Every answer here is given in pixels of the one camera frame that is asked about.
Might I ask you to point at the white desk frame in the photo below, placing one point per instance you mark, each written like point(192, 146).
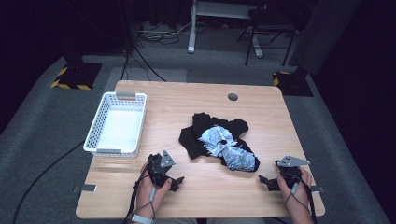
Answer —
point(218, 9)

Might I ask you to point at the grey table edge clip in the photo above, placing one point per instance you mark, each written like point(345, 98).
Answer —
point(85, 188)
point(317, 188)

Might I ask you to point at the person's left hand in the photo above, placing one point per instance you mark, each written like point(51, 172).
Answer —
point(146, 196)

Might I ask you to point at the white plastic basket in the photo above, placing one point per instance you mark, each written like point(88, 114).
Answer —
point(120, 127)

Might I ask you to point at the black metal chair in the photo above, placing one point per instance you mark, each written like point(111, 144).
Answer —
point(267, 28)

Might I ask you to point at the black stand pole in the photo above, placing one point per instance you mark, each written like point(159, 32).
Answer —
point(128, 25)

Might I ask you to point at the grey upright panel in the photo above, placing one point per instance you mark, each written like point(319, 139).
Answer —
point(323, 34)

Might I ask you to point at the black yellow-striped stand base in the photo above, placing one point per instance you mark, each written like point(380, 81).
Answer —
point(292, 84)
point(77, 76)

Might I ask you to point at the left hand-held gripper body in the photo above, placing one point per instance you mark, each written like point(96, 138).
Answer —
point(158, 171)

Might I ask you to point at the black printed T-shirt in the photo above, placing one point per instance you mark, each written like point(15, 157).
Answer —
point(199, 124)

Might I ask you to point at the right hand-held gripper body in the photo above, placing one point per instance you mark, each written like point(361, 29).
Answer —
point(289, 174)

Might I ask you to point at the person's right hand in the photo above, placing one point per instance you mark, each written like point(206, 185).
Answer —
point(299, 199)

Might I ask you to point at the grey wristwatch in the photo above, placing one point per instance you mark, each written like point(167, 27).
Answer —
point(141, 218)

